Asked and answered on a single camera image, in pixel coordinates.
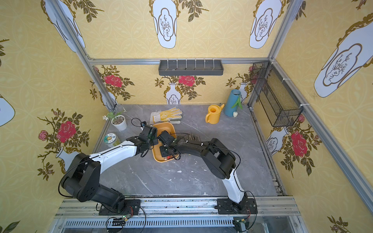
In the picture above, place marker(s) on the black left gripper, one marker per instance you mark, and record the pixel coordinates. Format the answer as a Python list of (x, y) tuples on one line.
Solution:
[(147, 144)]

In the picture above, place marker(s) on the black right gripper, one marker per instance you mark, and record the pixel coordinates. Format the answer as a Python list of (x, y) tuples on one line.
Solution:
[(168, 148)]

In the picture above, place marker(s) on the yellow plastic storage box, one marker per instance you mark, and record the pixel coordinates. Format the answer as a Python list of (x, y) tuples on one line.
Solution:
[(164, 126)]

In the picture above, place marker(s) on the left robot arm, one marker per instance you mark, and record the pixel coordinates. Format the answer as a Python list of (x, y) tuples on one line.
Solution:
[(82, 180)]

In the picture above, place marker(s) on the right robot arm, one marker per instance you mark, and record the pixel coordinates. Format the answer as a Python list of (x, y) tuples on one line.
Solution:
[(218, 158)]

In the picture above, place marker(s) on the yellow white work glove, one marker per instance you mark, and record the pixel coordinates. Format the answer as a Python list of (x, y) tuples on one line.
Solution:
[(173, 116)]

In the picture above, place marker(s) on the white potted succulent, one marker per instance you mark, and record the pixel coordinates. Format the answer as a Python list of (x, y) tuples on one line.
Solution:
[(116, 119)]

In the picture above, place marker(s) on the green tape roll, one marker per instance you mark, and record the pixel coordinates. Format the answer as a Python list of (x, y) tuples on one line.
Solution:
[(111, 140)]

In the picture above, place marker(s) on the yellow watering can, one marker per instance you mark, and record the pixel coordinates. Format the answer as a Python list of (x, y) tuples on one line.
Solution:
[(213, 115)]

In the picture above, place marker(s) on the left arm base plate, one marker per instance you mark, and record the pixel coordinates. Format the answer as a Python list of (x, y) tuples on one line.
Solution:
[(129, 206)]

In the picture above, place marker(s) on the grey wall shelf rack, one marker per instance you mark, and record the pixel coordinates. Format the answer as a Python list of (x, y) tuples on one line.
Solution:
[(195, 67)]

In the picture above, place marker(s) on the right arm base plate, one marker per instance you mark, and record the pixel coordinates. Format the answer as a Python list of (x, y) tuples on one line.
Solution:
[(228, 207)]

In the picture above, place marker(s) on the black wire mesh basket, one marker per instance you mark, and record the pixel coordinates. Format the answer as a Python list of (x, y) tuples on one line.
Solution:
[(278, 101)]

